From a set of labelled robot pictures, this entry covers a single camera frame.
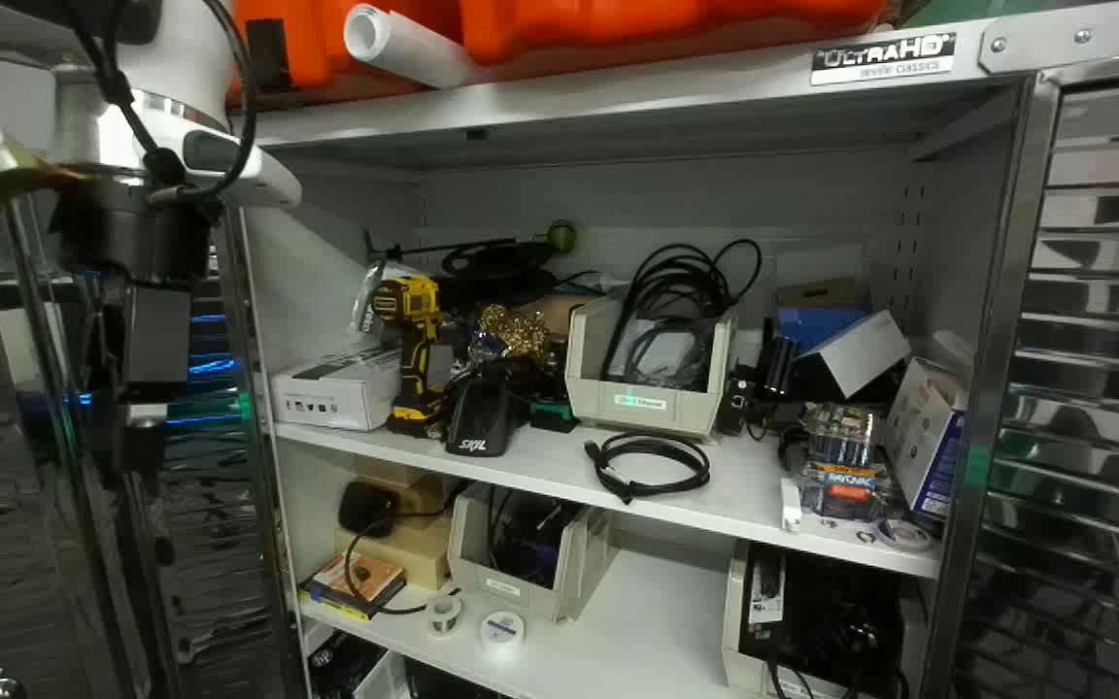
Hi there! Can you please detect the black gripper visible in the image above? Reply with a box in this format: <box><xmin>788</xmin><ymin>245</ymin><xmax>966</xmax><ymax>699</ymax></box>
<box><xmin>59</xmin><ymin>191</ymin><xmax>218</xmax><ymax>401</ymax></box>

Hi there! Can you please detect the white flat device box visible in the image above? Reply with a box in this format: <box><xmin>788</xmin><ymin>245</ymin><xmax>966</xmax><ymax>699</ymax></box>
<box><xmin>268</xmin><ymin>346</ymin><xmax>403</xmax><ymax>434</ymax></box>

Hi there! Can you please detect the light wooden box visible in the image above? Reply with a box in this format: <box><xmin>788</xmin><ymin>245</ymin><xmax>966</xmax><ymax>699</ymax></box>
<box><xmin>354</xmin><ymin>465</ymin><xmax>463</xmax><ymax>593</ymax></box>

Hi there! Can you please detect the black tool with green end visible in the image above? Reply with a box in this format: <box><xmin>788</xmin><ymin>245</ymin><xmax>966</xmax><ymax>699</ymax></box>
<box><xmin>360</xmin><ymin>223</ymin><xmax>584</xmax><ymax>283</ymax></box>

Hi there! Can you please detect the beige plastic tool box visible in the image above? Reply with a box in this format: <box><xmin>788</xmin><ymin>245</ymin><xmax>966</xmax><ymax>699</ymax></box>
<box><xmin>565</xmin><ymin>298</ymin><xmax>739</xmax><ymax>439</ymax></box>

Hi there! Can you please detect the blue cardboard box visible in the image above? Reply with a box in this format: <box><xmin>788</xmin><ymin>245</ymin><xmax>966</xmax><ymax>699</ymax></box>
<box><xmin>771</xmin><ymin>304</ymin><xmax>873</xmax><ymax>363</ymax></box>

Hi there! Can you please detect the black and white box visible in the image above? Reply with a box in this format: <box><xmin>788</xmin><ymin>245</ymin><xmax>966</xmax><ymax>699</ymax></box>
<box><xmin>796</xmin><ymin>306</ymin><xmax>919</xmax><ymax>404</ymax></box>

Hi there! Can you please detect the white band-aid box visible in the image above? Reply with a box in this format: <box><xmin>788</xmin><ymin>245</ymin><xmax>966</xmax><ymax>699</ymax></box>
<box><xmin>880</xmin><ymin>357</ymin><xmax>972</xmax><ymax>526</ymax></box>

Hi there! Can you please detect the black rounded device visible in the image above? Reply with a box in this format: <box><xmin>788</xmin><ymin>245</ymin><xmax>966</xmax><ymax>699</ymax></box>
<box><xmin>333</xmin><ymin>477</ymin><xmax>403</xmax><ymax>546</ymax></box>

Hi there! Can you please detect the black battery charger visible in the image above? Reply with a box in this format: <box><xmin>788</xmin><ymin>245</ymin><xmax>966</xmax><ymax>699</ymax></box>
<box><xmin>442</xmin><ymin>366</ymin><xmax>533</xmax><ymax>459</ymax></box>

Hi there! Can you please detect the white rolled tube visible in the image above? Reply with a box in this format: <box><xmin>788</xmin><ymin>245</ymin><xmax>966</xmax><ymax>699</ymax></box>
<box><xmin>344</xmin><ymin>0</ymin><xmax>483</xmax><ymax>93</ymax></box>

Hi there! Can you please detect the small tape roll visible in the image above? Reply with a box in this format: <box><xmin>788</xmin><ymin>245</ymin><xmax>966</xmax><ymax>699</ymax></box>
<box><xmin>425</xmin><ymin>582</ymin><xmax>470</xmax><ymax>639</ymax></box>

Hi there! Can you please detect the small green object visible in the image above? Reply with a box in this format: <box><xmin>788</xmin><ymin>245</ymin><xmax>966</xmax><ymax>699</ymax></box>
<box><xmin>533</xmin><ymin>398</ymin><xmax>581</xmax><ymax>434</ymax></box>

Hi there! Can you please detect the white lower shelf device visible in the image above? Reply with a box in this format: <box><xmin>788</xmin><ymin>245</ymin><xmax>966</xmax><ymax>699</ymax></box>
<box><xmin>447</xmin><ymin>487</ymin><xmax>623</xmax><ymax>626</ymax></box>

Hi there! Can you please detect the white round disc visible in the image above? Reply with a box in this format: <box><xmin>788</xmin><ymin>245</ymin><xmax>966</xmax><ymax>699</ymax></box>
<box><xmin>476</xmin><ymin>606</ymin><xmax>533</xmax><ymax>652</ymax></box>

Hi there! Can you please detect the orange plastic container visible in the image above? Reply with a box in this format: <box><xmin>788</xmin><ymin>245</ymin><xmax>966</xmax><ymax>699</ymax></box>
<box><xmin>228</xmin><ymin>0</ymin><xmax>895</xmax><ymax>96</ymax></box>

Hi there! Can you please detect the stainless steel shelf cabinet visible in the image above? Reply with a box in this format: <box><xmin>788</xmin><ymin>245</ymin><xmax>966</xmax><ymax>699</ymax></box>
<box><xmin>215</xmin><ymin>0</ymin><xmax>1119</xmax><ymax>699</ymax></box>

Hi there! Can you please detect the black cylindrical device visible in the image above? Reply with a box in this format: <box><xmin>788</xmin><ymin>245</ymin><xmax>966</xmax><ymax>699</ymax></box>
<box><xmin>726</xmin><ymin>323</ymin><xmax>805</xmax><ymax>439</ymax></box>

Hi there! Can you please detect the battery blister pack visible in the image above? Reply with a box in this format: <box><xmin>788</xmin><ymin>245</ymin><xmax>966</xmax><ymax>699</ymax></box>
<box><xmin>786</xmin><ymin>401</ymin><xmax>902</xmax><ymax>526</ymax></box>

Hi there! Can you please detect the reflective steel cabinet door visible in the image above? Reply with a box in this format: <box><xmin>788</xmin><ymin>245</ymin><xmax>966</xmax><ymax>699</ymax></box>
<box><xmin>952</xmin><ymin>50</ymin><xmax>1119</xmax><ymax>699</ymax></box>

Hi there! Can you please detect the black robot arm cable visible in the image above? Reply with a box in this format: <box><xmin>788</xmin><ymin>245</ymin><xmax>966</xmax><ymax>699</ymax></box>
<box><xmin>65</xmin><ymin>0</ymin><xmax>259</xmax><ymax>203</ymax></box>

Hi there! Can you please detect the yellow black cordless drill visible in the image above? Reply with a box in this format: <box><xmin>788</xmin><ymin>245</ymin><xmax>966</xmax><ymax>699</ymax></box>
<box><xmin>371</xmin><ymin>271</ymin><xmax>452</xmax><ymax>439</ymax></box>

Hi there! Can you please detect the black cable bundle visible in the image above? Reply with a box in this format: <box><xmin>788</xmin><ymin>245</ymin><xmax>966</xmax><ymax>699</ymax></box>
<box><xmin>599</xmin><ymin>237</ymin><xmax>766</xmax><ymax>393</ymax></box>

